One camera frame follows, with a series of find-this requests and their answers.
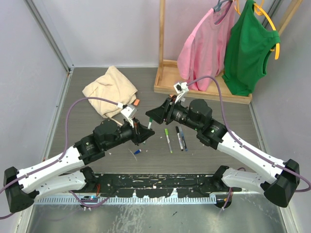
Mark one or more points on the blue transparent gel pen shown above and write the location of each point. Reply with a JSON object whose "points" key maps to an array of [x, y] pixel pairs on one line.
{"points": [[183, 139]]}

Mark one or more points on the grey clothes hanger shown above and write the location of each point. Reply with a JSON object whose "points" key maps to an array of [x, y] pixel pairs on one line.
{"points": [[219, 4]]}

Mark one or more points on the white marker dark green end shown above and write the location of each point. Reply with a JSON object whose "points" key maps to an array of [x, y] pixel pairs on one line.
{"points": [[149, 127]]}

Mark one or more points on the green tank top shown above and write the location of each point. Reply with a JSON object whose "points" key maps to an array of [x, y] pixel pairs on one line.
{"points": [[247, 52]]}

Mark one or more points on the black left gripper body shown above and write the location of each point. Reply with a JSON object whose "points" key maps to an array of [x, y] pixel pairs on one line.
{"points": [[135, 131]]}

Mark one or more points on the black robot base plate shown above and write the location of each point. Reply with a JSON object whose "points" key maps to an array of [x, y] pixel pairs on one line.
{"points": [[153, 185]]}

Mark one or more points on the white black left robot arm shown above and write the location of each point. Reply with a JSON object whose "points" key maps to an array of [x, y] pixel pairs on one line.
{"points": [[20, 184]]}

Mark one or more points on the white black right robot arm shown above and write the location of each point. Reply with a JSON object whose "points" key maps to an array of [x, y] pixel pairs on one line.
{"points": [[276, 179]]}

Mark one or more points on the white marker lime end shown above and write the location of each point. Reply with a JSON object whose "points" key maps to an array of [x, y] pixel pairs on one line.
{"points": [[168, 140]]}

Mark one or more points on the orange highlighter cap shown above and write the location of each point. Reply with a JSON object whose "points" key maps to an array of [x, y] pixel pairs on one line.
{"points": [[136, 102]]}

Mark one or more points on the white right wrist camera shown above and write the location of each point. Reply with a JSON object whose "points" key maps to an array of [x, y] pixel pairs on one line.
{"points": [[181, 90]]}

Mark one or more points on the white marker black end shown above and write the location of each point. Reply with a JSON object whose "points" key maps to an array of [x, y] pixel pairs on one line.
{"points": [[179, 138]]}

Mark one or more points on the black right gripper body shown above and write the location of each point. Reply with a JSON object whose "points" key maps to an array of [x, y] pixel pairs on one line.
{"points": [[176, 112]]}

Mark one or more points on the wooden clothes rack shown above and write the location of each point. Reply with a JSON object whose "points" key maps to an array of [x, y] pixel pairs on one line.
{"points": [[209, 87]]}

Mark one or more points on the yellow clothes hanger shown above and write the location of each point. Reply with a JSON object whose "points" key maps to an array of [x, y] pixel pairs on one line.
{"points": [[269, 24]]}

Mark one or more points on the aluminium frame rail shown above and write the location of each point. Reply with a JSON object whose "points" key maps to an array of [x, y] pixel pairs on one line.
{"points": [[48, 29]]}

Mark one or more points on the beige cloth bag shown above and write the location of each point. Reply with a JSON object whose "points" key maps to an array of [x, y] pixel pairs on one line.
{"points": [[113, 86]]}

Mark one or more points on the small blue pen cap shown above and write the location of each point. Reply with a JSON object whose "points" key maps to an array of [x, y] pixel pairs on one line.
{"points": [[137, 152]]}

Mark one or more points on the pink t-shirt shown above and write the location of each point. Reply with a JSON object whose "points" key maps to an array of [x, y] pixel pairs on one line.
{"points": [[203, 52]]}

